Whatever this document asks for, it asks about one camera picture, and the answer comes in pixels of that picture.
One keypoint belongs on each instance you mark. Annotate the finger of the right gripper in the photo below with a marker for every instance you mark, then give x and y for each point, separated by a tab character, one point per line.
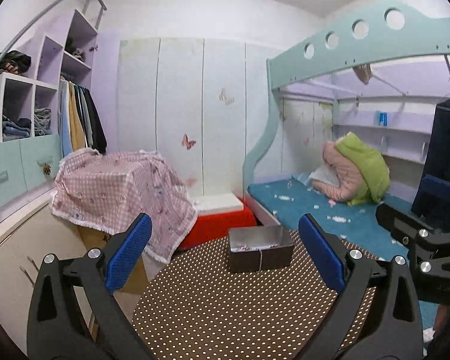
434	188
404	228

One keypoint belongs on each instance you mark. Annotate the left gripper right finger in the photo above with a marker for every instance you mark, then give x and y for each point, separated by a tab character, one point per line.
329	255

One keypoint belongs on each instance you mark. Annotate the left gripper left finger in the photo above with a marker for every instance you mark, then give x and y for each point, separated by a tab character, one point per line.
124	250

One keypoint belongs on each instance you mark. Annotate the dark navy hanging garment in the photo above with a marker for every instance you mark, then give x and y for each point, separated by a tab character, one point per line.
437	213

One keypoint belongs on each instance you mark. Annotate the cardboard box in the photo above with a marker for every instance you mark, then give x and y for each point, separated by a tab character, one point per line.
95	239

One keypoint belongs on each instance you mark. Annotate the pink checkered cloth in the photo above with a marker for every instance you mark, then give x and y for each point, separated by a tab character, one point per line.
107	193

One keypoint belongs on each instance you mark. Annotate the green quilt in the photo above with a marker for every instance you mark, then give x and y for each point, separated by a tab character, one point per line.
371	165

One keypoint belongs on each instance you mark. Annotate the teal bed mattress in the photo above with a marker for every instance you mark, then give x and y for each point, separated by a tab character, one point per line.
289	199

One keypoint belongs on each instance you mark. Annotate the pink padded jacket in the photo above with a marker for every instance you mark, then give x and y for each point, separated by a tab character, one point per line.
351	183

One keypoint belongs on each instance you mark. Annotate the silver metal tin box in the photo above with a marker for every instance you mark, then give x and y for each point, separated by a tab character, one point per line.
264	236

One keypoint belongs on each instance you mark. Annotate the red storage ottoman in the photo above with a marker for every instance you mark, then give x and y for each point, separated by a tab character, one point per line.
215	226

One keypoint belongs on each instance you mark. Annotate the white flat box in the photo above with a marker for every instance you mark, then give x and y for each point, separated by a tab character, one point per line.
217	204

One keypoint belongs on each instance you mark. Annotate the brown polka dot tablecloth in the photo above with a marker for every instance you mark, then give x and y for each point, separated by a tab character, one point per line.
195	308

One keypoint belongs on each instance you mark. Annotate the small blue box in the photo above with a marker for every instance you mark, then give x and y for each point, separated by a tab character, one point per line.
382	119

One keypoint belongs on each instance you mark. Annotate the pinecone drawer ornament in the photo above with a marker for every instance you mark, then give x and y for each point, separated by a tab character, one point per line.
46	169

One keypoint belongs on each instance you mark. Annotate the hanging clothes row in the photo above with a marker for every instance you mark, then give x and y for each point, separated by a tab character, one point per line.
79	123

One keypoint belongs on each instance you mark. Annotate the teal drawer cabinet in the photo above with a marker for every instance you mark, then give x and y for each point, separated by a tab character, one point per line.
21	165

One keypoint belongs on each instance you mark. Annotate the white wardrobe doors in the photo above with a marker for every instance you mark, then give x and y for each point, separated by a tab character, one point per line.
168	87

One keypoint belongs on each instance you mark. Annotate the folded jeans stack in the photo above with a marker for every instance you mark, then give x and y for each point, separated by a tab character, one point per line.
11	131

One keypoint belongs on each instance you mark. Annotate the lilac wardrobe shelf unit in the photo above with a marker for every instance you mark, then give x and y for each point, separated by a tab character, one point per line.
67	46

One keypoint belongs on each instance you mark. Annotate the silver chain jewelry pile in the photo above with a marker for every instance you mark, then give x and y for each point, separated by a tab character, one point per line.
253	259

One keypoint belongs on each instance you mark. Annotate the pink butterfly wall sticker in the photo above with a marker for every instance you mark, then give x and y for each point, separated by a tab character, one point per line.
187	143

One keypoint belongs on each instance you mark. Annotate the teal bunk bed frame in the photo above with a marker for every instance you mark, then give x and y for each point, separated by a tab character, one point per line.
380	32

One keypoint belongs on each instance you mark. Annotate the beige butterfly wall sticker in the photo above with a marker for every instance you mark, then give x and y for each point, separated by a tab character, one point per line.
224	98

